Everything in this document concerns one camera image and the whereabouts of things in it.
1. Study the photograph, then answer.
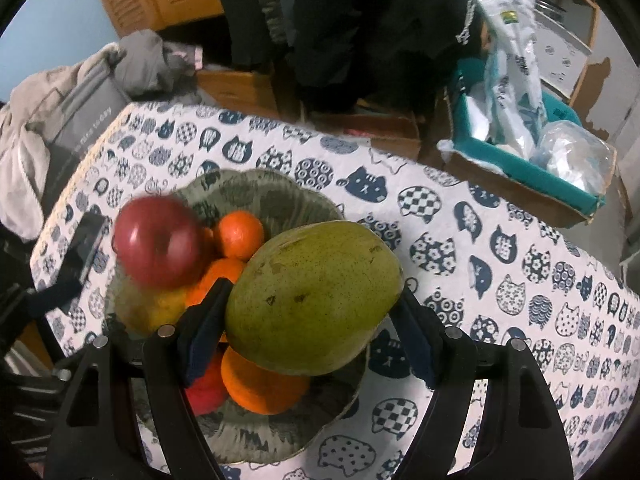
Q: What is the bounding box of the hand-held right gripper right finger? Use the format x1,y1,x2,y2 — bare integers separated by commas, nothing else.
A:
387,287,573,480

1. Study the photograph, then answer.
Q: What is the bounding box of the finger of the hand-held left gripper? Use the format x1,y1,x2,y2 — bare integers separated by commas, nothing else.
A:
26,275,86,316

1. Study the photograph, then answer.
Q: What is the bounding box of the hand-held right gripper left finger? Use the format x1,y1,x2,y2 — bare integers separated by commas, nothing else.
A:
44,277,235,480

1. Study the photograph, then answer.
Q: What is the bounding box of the red apple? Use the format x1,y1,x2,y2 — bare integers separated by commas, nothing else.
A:
112,195,206,291
185,350,231,417

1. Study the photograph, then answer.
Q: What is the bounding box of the yellow mango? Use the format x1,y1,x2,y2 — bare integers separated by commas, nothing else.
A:
117,280,193,333

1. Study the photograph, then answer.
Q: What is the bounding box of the orange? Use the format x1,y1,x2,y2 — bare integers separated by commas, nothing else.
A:
185,257,248,311
220,345,312,416

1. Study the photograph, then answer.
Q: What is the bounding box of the green mango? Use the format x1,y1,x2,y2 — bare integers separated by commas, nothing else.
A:
224,220,405,377

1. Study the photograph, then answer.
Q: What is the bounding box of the green patterned plate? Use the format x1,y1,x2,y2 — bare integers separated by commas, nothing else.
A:
102,167,371,466

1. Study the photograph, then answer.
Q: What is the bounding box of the black phone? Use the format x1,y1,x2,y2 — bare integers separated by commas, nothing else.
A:
57,211,112,286

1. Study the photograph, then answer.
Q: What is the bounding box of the cat print tablecloth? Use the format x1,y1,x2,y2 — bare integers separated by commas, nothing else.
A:
30,101,640,480

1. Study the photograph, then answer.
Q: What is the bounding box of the grey clothes pile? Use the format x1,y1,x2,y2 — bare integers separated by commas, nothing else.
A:
0,42,126,241

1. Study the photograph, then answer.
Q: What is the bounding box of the dark grey tote bag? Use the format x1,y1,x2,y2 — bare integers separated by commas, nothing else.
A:
22,72,131,176

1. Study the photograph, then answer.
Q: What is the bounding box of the teal and brown cardboard box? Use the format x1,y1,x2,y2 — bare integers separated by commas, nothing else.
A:
437,57,608,226

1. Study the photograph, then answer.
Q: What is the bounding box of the clear plastic bag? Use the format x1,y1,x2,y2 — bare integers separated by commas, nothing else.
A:
532,120,618,196

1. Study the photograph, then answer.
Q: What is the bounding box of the wooden drawer box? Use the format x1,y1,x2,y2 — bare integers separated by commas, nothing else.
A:
195,67,278,113

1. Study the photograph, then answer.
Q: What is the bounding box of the white blue rice bag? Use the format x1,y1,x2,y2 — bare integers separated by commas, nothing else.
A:
470,0,551,161

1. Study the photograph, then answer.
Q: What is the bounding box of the black hooded coat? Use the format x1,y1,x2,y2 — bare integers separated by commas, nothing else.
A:
287,0,483,113

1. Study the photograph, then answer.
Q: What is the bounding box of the white patterned basket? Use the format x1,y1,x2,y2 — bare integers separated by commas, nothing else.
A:
530,25,586,96

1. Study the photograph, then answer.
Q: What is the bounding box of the dark grey jacket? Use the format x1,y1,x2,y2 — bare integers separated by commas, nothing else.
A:
219,0,296,68

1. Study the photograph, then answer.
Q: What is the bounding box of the steel pot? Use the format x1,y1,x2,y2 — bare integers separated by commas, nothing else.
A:
532,0,568,23

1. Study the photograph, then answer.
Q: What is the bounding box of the wooden shelf rack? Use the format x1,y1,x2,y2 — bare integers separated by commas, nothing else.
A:
525,0,601,106

